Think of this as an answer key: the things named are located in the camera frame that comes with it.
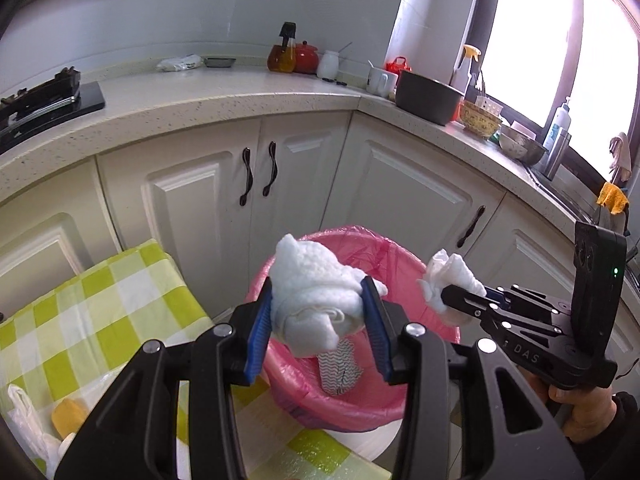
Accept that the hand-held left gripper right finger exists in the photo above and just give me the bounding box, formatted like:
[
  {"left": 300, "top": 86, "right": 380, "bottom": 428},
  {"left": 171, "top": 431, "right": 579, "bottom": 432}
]
[{"left": 361, "top": 276, "right": 586, "bottom": 480}]

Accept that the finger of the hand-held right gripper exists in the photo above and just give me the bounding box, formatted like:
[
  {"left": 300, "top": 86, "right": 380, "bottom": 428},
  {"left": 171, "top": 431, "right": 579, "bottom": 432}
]
[
  {"left": 484, "top": 284, "right": 574, "bottom": 316},
  {"left": 440, "top": 284, "right": 563, "bottom": 339}
]

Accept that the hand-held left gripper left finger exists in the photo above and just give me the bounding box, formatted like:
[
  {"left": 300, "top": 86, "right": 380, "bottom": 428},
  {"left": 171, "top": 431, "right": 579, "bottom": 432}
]
[{"left": 54, "top": 276, "right": 275, "bottom": 480}]

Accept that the small white tissue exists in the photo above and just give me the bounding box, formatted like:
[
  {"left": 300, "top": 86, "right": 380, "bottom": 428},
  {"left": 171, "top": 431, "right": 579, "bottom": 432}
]
[{"left": 417, "top": 248, "right": 487, "bottom": 328}]

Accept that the zigzag patterned wrapper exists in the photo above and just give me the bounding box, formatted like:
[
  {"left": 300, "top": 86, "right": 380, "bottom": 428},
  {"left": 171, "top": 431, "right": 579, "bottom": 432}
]
[{"left": 320, "top": 337, "right": 363, "bottom": 397}]

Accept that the trash bin with pink bag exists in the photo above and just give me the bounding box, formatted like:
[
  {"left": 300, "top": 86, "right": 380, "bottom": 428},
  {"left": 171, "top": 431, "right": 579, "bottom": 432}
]
[{"left": 245, "top": 225, "right": 463, "bottom": 461}]

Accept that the large white paper towel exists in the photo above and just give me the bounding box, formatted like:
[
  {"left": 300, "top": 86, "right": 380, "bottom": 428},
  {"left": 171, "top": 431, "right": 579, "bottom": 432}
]
[{"left": 270, "top": 232, "right": 390, "bottom": 358}]

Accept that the yellow sponge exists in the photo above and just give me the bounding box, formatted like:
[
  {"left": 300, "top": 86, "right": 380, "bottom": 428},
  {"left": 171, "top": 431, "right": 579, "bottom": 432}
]
[{"left": 51, "top": 397, "right": 91, "bottom": 438}]

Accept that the white plastic bag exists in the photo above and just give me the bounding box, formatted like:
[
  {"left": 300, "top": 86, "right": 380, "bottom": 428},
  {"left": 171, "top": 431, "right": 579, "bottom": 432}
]
[{"left": 6, "top": 384, "right": 76, "bottom": 480}]

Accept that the person's right forearm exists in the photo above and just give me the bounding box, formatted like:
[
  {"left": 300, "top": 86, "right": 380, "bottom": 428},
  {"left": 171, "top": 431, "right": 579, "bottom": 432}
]
[{"left": 570, "top": 392, "right": 640, "bottom": 480}]

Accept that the person's right hand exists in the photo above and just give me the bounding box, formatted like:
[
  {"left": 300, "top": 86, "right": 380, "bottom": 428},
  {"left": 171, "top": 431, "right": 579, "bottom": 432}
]
[{"left": 547, "top": 385, "right": 620, "bottom": 443}]

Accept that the white cabinet door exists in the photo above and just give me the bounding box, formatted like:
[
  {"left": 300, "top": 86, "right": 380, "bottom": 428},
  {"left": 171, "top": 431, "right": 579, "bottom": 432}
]
[
  {"left": 0, "top": 157, "right": 126, "bottom": 321},
  {"left": 325, "top": 112, "right": 507, "bottom": 281},
  {"left": 247, "top": 111, "right": 352, "bottom": 261},
  {"left": 462, "top": 192, "right": 640, "bottom": 361},
  {"left": 96, "top": 119, "right": 262, "bottom": 321}
]

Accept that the yellow cloth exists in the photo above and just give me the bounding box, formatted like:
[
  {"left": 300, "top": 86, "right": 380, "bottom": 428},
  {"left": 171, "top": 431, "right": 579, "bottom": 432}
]
[{"left": 596, "top": 181, "right": 630, "bottom": 216}]

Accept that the steel cup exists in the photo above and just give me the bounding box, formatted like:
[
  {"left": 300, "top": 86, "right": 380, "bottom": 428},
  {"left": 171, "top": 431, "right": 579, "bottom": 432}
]
[{"left": 540, "top": 127, "right": 572, "bottom": 181}]

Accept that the beige hanging cloth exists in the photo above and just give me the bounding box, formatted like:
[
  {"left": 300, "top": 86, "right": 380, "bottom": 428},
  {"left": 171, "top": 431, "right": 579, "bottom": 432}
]
[{"left": 609, "top": 132, "right": 632, "bottom": 186}]

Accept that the steel bowl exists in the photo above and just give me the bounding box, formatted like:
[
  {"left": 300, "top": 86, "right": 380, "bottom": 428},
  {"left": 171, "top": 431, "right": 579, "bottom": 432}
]
[{"left": 499, "top": 125, "right": 548, "bottom": 163}]

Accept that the green checked tablecloth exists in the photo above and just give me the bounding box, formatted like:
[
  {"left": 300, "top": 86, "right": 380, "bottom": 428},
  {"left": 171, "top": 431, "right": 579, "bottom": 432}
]
[{"left": 0, "top": 238, "right": 391, "bottom": 480}]

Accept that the white pump bottle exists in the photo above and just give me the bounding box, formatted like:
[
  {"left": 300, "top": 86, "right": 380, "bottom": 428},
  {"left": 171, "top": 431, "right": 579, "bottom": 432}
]
[{"left": 544, "top": 96, "right": 573, "bottom": 153}]

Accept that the yellow patterned bowl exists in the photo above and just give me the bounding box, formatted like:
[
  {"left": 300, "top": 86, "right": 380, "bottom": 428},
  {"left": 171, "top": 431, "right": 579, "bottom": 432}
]
[{"left": 459, "top": 100, "right": 502, "bottom": 140}]

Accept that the black cooking pot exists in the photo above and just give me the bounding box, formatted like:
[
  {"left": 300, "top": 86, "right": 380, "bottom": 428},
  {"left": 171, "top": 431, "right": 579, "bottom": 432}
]
[{"left": 395, "top": 70, "right": 466, "bottom": 127}]

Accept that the spray bottle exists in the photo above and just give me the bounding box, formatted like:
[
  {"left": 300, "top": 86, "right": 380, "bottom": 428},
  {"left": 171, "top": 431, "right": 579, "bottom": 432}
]
[{"left": 450, "top": 44, "right": 482, "bottom": 103}]

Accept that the white mug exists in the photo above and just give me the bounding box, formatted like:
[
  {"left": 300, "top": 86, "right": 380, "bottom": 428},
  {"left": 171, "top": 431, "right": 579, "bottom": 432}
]
[{"left": 366, "top": 66, "right": 398, "bottom": 98}]

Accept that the window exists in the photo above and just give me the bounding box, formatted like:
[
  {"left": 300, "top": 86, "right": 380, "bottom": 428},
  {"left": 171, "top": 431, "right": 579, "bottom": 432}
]
[{"left": 480, "top": 0, "right": 640, "bottom": 161}]

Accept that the white jar with spoon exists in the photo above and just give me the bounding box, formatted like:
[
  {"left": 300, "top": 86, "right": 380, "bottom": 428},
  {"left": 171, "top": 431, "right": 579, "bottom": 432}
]
[{"left": 316, "top": 42, "right": 353, "bottom": 80}]

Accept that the oil bottle with black spout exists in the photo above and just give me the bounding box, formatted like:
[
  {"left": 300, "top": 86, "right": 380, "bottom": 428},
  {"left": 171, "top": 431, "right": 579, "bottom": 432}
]
[{"left": 267, "top": 22, "right": 298, "bottom": 73}]

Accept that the red lidded pot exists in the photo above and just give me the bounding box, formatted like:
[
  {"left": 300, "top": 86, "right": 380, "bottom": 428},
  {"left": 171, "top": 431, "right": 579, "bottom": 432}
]
[{"left": 294, "top": 41, "right": 319, "bottom": 74}]

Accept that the white printed packet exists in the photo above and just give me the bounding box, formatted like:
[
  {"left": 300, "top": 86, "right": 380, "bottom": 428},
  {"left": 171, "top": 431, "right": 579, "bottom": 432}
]
[{"left": 156, "top": 54, "right": 203, "bottom": 72}]

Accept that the black gas stove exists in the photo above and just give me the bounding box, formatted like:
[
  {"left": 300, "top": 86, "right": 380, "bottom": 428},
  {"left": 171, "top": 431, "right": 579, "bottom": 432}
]
[{"left": 0, "top": 66, "right": 107, "bottom": 153}]

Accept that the black cabinet handle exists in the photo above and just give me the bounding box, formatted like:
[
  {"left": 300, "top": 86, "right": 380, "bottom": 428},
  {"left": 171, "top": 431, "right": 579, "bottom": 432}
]
[
  {"left": 239, "top": 147, "right": 254, "bottom": 207},
  {"left": 456, "top": 205, "right": 486, "bottom": 249},
  {"left": 262, "top": 141, "right": 277, "bottom": 197}
]

